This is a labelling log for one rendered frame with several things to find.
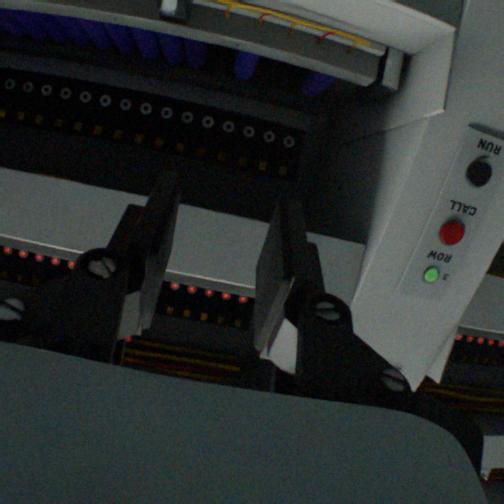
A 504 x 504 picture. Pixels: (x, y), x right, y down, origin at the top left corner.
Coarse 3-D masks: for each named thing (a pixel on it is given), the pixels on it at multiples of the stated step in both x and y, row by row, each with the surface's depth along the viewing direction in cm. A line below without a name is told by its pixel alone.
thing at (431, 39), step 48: (240, 0) 23; (288, 0) 21; (336, 0) 20; (384, 0) 19; (432, 0) 19; (432, 48) 22; (192, 96) 36; (240, 96) 37; (336, 96) 38; (384, 96) 28; (432, 96) 21; (336, 144) 38
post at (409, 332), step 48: (480, 0) 19; (480, 48) 20; (480, 96) 21; (384, 144) 27; (432, 144) 23; (336, 192) 36; (384, 192) 26; (432, 192) 24; (384, 240) 25; (480, 240) 26; (384, 288) 27; (384, 336) 29; (432, 336) 30
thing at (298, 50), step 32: (0, 0) 22; (32, 0) 22; (64, 0) 22; (96, 0) 22; (128, 0) 22; (224, 0) 21; (160, 32) 24; (192, 32) 24; (224, 32) 23; (256, 32) 24; (288, 32) 23; (320, 64) 25; (352, 64) 25
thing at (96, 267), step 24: (96, 264) 9; (120, 264) 9; (72, 288) 8; (96, 288) 8; (120, 288) 8; (72, 312) 7; (96, 312) 7; (120, 312) 8; (72, 336) 7; (96, 336) 7; (96, 360) 7; (120, 360) 9
